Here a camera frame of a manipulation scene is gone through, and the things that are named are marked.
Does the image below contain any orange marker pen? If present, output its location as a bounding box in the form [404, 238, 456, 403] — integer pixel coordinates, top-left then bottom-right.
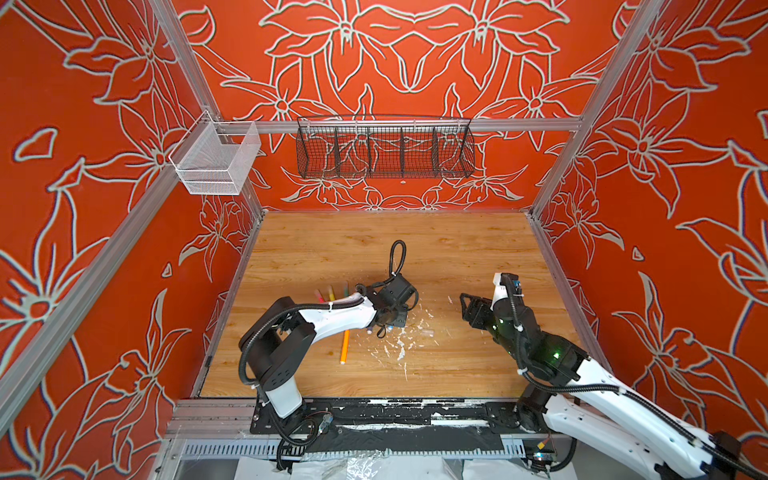
[340, 330, 350, 365]

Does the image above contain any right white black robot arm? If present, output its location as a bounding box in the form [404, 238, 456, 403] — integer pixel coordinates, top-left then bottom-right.
[460, 285, 749, 479]

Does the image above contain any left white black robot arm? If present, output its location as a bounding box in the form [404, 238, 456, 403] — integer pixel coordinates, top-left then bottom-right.
[237, 274, 419, 419]

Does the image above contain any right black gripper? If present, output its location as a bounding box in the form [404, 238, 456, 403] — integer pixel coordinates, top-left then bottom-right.
[458, 291, 527, 364]

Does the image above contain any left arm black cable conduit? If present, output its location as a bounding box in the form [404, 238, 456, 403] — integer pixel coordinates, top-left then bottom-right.
[238, 239, 421, 448]

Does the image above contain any white mesh basket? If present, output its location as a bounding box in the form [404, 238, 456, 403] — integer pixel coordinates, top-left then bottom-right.
[168, 111, 262, 196]

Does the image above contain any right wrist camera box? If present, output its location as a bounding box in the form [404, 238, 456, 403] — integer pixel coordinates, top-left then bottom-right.
[491, 272, 524, 308]

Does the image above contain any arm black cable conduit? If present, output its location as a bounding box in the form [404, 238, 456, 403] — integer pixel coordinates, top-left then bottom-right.
[238, 239, 421, 448]
[500, 273, 768, 480]

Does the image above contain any white slotted cable duct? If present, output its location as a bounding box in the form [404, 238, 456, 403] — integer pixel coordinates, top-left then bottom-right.
[176, 438, 526, 461]

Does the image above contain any black wire basket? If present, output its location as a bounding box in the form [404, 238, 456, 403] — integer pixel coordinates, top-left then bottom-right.
[296, 115, 476, 180]

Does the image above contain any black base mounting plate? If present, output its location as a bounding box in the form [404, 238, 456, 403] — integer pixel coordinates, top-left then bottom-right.
[282, 397, 568, 452]

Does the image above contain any small green circuit board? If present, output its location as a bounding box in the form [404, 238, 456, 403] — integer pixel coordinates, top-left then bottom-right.
[525, 441, 557, 472]

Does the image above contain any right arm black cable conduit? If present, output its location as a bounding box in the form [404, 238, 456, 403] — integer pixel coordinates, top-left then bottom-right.
[500, 273, 768, 480]

